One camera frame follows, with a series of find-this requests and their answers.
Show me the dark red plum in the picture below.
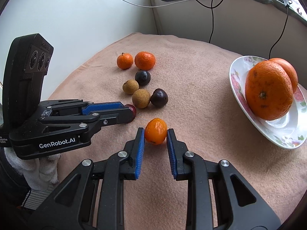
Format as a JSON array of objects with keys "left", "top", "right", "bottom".
[{"left": 124, "top": 104, "right": 136, "bottom": 121}]

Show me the tan longan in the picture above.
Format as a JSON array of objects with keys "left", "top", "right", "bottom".
[
  {"left": 132, "top": 89, "right": 150, "bottom": 108},
  {"left": 122, "top": 80, "right": 139, "bottom": 94}
]

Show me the small orange kumquat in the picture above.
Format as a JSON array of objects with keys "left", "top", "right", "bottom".
[{"left": 145, "top": 118, "right": 168, "bottom": 145}]

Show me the large orange speckled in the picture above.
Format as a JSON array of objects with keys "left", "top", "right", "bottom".
[{"left": 245, "top": 60, "right": 293, "bottom": 121}]

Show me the left hand white glove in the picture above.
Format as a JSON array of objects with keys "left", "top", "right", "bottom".
[{"left": 4, "top": 148, "right": 61, "bottom": 191}]

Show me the mandarin with stem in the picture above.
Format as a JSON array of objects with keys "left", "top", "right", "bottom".
[{"left": 116, "top": 53, "right": 134, "bottom": 70}]

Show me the mandarin bumpy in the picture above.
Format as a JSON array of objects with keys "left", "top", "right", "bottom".
[{"left": 134, "top": 51, "right": 156, "bottom": 71}]

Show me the white floral plate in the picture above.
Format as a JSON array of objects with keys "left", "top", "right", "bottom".
[{"left": 229, "top": 56, "right": 306, "bottom": 149}]

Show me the large orange smooth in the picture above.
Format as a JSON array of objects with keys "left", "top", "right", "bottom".
[{"left": 269, "top": 58, "right": 298, "bottom": 93}]

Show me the black left camera box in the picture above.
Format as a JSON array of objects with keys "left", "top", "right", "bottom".
[{"left": 2, "top": 33, "right": 54, "bottom": 131}]

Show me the black cable right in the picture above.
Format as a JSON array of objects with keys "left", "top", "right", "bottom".
[{"left": 268, "top": 4, "right": 290, "bottom": 60}]

